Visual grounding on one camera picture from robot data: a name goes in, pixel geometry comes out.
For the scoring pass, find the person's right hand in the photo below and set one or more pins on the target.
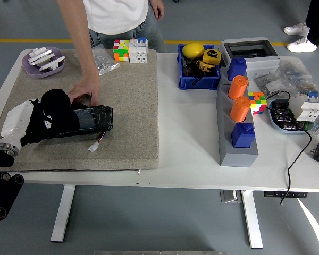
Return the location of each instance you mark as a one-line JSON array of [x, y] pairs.
[[86, 86]]

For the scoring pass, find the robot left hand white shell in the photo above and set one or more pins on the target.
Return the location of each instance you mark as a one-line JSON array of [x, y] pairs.
[[17, 119]]

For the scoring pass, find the person's left hand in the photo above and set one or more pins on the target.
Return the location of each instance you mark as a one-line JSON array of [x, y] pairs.
[[157, 9]]

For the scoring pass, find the black tape-wrapped panel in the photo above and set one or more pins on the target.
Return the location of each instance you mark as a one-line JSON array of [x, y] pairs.
[[95, 119]]

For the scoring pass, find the person's right forearm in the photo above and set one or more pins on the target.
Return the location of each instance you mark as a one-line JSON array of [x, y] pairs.
[[79, 45]]

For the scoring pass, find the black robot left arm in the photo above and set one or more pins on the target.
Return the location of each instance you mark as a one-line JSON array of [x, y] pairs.
[[2, 191]]

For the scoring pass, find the black desk control panel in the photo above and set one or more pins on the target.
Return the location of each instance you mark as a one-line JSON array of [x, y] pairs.
[[285, 194]]

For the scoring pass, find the clear bag of metal nuts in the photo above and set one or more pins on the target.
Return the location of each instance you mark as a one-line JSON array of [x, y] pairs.
[[106, 63]]

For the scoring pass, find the person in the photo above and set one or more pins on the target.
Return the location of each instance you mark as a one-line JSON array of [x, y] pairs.
[[114, 16]]

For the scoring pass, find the grey-brown mat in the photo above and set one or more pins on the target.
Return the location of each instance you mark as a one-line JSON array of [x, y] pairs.
[[127, 106]]

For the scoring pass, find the white breaker stack blue clips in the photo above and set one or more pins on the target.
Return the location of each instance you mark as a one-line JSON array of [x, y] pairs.
[[137, 53]]

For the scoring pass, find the orange green yellow puzzle cube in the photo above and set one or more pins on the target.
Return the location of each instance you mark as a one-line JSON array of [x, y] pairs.
[[121, 53]]

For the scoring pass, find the purple oval tray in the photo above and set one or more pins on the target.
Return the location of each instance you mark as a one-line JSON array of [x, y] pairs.
[[32, 72]]

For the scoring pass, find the yellow lemon-shaped ball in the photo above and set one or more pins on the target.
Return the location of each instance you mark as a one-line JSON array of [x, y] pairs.
[[193, 50]]

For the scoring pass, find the dark small hardware pile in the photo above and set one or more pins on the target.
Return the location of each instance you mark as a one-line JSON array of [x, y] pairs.
[[188, 69]]

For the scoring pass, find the round yellow tape measure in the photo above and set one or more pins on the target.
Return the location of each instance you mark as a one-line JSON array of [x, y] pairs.
[[211, 55]]

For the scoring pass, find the yellow black tape measure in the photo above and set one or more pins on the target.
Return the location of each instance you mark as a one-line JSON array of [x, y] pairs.
[[205, 66]]

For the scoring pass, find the blue plastic bin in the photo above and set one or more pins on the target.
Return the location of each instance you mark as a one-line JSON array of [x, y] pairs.
[[199, 82]]

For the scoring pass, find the blue square block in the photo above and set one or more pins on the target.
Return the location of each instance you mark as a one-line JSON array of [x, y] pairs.
[[237, 69], [243, 136]]

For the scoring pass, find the white table leg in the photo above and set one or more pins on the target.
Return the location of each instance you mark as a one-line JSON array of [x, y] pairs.
[[63, 212], [252, 220]]

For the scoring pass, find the orange cylinder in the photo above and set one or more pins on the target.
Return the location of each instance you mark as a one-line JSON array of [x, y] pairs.
[[237, 87], [239, 110]]

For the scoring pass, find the clear bag with white labels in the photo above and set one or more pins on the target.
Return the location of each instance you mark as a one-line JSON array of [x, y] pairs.
[[271, 86]]

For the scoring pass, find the multicolour rubik cube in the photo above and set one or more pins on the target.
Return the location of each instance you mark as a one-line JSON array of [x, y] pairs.
[[258, 105]]

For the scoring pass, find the white sneaker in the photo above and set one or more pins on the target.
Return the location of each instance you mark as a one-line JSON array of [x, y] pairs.
[[297, 30], [301, 45]]

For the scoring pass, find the large clear bag of parts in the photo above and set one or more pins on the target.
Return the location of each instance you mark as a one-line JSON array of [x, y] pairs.
[[295, 71]]

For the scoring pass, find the black electronic modules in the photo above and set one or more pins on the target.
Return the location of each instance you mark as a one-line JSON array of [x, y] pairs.
[[281, 111]]

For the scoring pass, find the light blue oval tray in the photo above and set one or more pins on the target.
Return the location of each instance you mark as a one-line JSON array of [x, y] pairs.
[[275, 123]]

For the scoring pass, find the grey stepped block holder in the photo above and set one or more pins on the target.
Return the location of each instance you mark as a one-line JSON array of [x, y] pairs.
[[238, 158]]

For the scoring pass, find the large white circuit breaker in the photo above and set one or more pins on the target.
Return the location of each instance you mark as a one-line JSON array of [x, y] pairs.
[[305, 109]]

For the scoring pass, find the silver under-table motor box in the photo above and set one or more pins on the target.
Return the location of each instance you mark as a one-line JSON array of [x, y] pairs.
[[230, 197]]

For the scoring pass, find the white metal bracket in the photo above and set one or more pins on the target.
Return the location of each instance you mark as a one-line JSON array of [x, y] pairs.
[[42, 58], [52, 63], [40, 51]]

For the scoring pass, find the grey electrical enclosure box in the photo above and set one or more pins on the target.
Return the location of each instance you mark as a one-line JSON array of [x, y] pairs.
[[263, 63]]

